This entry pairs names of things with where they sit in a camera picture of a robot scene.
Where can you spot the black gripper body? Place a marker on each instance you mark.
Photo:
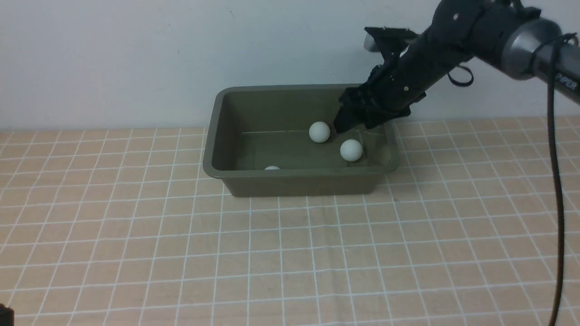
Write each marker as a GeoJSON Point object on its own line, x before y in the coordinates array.
{"type": "Point", "coordinates": [392, 88]}

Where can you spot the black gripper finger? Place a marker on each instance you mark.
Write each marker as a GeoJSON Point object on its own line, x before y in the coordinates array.
{"type": "Point", "coordinates": [348, 117]}

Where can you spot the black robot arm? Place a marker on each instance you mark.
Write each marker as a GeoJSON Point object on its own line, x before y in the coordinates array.
{"type": "Point", "coordinates": [512, 38]}

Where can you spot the olive green plastic bin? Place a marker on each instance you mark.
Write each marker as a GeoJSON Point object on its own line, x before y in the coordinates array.
{"type": "Point", "coordinates": [253, 127]}

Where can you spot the checkered peach tablecloth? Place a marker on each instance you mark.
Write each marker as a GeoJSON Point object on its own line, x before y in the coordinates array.
{"type": "Point", "coordinates": [123, 228]}

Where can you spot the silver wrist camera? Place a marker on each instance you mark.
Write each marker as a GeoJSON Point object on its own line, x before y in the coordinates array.
{"type": "Point", "coordinates": [388, 41]}

